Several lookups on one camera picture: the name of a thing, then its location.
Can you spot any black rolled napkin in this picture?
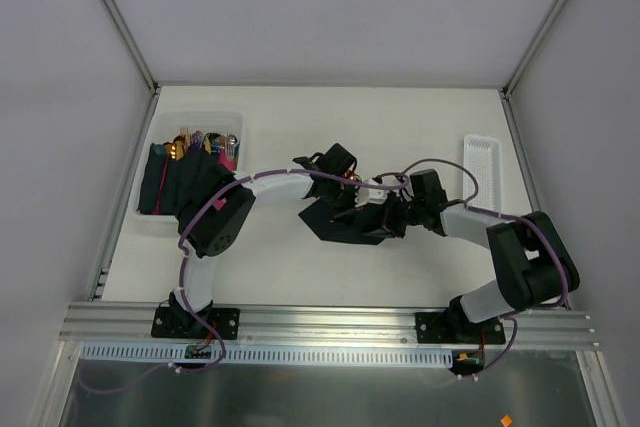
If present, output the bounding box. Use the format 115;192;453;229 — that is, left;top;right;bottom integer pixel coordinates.
172;149;220;214

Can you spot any aluminium mounting rail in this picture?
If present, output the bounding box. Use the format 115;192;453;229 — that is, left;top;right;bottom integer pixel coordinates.
59;301;601;351

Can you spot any silver fork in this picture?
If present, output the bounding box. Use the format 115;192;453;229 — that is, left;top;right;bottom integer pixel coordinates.
225;134;238;159

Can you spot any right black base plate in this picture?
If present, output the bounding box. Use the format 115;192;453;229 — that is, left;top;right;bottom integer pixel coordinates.
415;312;506;346

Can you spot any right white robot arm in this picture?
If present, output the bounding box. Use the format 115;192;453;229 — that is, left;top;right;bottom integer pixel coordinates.
402;169;580;345

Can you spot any gold fork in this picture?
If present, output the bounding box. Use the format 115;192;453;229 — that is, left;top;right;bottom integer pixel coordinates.
175;127;191;158

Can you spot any dark rolled napkin left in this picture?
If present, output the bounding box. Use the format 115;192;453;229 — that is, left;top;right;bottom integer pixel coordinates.
138;143;169;215

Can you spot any gold spoon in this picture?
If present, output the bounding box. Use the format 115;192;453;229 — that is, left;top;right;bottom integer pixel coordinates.
342;170;362;188

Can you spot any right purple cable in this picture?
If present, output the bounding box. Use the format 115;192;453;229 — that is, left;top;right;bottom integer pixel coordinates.
374;159;571;308

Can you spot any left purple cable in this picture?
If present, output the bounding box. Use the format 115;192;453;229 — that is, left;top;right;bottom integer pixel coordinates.
177;166;411;308

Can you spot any white plastic basket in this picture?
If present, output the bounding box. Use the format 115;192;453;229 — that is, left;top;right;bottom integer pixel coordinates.
129;109;244;230

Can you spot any dark navy paper napkin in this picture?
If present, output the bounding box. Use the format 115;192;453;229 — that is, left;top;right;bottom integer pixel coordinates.
298;200;395;246

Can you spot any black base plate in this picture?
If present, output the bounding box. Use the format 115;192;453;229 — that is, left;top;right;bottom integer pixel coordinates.
415;312;506;346
150;305;241;340

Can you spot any purple cable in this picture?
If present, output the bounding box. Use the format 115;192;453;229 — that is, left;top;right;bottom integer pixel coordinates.
177;166;411;308
374;159;571;308

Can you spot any pink rolled napkin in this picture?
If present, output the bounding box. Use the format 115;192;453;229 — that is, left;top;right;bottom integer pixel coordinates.
217;153;236;172

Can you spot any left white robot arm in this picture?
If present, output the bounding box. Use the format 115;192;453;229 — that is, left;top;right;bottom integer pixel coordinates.
151;143;359;341

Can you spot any white slotted cable duct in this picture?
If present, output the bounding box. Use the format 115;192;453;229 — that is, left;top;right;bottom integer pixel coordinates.
80;342;454;369

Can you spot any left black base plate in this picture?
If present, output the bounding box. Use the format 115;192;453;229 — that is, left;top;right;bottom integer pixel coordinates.
150;305;241;340

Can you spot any small white perforated tray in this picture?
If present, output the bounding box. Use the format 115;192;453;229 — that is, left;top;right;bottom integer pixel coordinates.
463;134;503;211

